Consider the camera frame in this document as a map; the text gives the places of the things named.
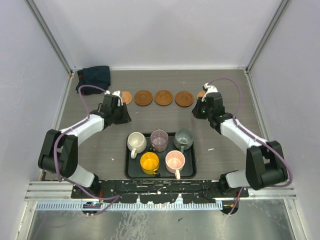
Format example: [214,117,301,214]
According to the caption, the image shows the purple glass cup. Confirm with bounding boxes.
[150,129,169,152]

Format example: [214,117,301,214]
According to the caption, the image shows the white ceramic mug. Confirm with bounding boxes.
[127,132,147,159]

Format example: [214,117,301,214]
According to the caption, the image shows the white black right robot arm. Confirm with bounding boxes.
[192,92,289,197]

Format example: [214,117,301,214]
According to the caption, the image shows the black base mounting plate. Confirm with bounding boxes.
[71,178,250,205]

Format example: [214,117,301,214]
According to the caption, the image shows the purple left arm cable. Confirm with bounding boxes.
[53,84,121,217]

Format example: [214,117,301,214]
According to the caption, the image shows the woven rattan coaster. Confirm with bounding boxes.
[196,90,206,99]
[121,91,133,105]

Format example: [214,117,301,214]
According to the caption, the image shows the pink ceramic mug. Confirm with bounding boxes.
[165,150,186,180]

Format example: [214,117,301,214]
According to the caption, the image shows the dark blue folded cloth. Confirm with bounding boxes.
[75,65,111,92]

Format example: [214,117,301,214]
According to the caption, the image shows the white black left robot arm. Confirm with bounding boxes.
[38,91,131,198]

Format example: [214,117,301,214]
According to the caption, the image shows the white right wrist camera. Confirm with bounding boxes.
[203,82,218,97]

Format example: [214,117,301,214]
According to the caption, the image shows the yellow mug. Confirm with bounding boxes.
[140,152,161,178]

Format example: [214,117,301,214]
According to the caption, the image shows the white slotted cable duct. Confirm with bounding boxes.
[35,200,223,212]

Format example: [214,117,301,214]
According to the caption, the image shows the brown wooden coaster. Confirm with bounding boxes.
[175,91,194,108]
[134,90,153,107]
[154,90,173,107]

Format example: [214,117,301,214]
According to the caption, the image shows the grey ceramic mug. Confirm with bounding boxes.
[173,128,194,153]

